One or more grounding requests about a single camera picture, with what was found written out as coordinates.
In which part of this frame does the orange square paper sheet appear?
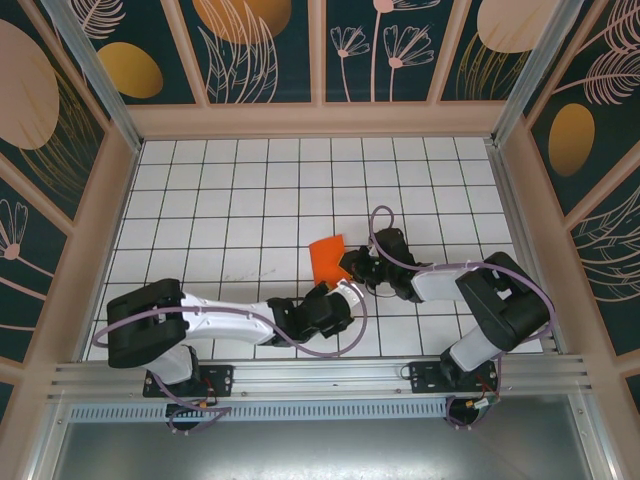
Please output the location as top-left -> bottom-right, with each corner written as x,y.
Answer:
308,233 -> 352,290

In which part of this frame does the grey metal sheet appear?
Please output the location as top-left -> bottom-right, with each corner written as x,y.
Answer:
49,418 -> 601,480

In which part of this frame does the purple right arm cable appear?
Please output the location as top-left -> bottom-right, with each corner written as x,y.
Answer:
368,205 -> 559,431

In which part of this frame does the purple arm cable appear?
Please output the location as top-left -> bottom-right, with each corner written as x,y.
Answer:
92,287 -> 369,436
368,205 -> 559,431

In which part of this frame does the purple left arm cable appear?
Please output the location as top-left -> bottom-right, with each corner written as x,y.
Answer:
92,287 -> 369,436

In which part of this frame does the aluminium mounting rail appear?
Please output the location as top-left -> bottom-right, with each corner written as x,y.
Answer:
47,353 -> 594,404

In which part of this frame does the grey slotted cable duct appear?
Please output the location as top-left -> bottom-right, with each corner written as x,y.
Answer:
67,397 -> 481,422

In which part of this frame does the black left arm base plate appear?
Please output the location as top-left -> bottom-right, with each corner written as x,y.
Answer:
143,363 -> 236,399

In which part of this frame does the aluminium side rail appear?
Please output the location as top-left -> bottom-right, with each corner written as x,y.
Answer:
487,142 -> 570,354

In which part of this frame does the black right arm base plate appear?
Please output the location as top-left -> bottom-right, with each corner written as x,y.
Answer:
408,359 -> 501,396

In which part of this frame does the aluminium corner post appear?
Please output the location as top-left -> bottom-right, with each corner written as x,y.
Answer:
488,0 -> 587,147
39,0 -> 145,154

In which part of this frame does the aluminium frame bar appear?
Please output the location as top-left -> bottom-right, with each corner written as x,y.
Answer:
568,394 -> 622,480
27,399 -> 72,480

